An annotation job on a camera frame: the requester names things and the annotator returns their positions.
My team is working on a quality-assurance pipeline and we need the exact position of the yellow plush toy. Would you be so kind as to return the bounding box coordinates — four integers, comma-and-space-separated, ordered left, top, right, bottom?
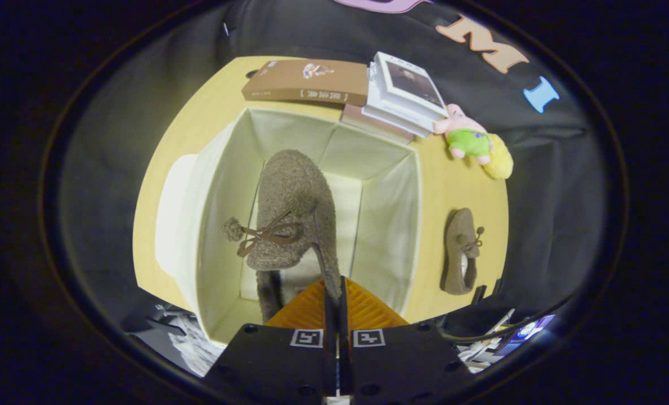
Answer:
483, 133, 514, 181

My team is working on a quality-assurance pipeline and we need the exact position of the white portrait cover book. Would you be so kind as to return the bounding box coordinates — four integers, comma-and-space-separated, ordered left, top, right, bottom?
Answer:
368, 52, 449, 122

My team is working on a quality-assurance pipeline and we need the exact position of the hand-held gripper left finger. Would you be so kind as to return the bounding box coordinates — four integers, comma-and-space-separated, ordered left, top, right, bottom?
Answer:
204, 280, 338, 405

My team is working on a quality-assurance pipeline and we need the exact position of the blue lit screen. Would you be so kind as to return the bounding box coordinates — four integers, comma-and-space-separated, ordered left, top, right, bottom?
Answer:
495, 315, 557, 358

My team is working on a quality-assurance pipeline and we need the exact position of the pile of printed papers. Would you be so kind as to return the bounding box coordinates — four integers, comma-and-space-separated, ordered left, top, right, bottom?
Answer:
457, 308, 518, 373

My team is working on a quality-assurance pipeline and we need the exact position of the pink starfish plush toy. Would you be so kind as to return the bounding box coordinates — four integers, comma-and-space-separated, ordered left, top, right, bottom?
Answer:
433, 104, 493, 165

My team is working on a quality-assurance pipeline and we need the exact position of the brown fuzzy shoe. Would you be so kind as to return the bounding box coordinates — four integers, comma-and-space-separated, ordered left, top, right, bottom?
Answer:
222, 149, 343, 324
440, 208, 486, 296

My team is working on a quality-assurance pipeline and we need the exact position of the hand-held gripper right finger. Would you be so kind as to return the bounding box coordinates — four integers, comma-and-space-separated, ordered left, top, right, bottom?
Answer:
340, 276, 473, 403

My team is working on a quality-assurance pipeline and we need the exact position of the black backdrop cloth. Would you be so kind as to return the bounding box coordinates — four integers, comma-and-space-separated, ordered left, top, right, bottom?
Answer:
59, 0, 610, 338

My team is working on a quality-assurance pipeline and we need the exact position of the brown book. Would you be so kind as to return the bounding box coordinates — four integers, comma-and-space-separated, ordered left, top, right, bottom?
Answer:
241, 59, 369, 107

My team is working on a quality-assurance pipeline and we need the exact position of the pale pink book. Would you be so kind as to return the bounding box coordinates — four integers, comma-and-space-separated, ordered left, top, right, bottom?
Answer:
340, 104, 415, 145

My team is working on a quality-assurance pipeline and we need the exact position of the grey fabric storage box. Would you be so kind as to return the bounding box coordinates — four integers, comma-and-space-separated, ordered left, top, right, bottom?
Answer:
154, 107, 423, 347

